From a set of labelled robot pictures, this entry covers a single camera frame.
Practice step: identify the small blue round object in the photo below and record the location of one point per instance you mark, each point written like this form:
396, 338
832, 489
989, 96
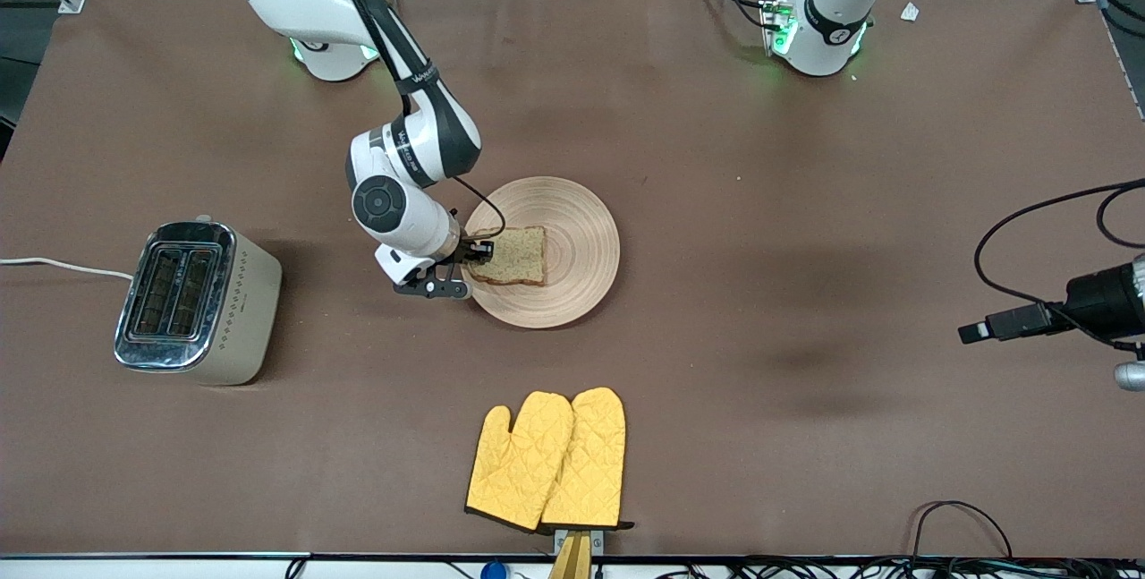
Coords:
493, 571

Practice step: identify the round wooden plate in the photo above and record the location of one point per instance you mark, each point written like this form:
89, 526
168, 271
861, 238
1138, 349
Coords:
572, 230

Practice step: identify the beige chrome two-slot toaster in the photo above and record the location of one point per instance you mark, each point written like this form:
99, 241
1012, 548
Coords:
241, 310

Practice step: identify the small white paper scrap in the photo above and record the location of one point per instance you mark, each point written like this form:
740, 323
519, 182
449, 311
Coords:
910, 12

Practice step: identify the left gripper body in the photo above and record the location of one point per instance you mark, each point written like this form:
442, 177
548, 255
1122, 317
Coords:
1093, 301

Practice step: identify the yellow quilted oven mitt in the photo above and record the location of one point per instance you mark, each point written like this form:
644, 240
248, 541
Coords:
519, 463
590, 454

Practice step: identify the small metal bracket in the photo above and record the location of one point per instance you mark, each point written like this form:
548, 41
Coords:
597, 541

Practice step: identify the brown bread slice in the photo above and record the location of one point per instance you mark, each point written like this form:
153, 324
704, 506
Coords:
514, 257

